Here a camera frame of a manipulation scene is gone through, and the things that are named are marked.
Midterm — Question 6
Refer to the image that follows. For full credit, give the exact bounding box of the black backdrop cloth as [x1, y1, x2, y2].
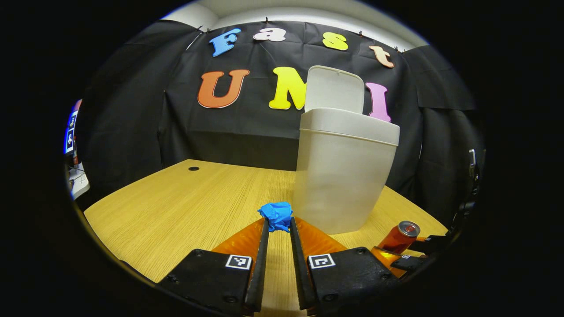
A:
[73, 20, 485, 221]

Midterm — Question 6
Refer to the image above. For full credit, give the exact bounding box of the red pop can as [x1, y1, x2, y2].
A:
[378, 221, 421, 255]

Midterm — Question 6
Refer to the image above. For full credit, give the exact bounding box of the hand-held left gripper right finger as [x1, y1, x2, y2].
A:
[289, 217, 401, 315]

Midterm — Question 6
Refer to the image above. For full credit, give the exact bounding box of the wooden desktop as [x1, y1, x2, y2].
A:
[84, 159, 449, 317]

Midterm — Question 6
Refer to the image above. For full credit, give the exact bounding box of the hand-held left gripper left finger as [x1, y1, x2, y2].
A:
[158, 218, 270, 315]

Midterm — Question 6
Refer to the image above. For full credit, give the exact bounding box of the white desktop garbage bin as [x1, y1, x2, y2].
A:
[292, 65, 401, 235]

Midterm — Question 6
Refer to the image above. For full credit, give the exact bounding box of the blue paper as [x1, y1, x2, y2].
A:
[258, 202, 293, 232]

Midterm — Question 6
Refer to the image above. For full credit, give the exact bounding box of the white side table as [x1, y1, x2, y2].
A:
[68, 163, 91, 199]

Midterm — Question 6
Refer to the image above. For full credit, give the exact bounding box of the computer monitor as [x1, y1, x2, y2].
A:
[65, 110, 79, 155]

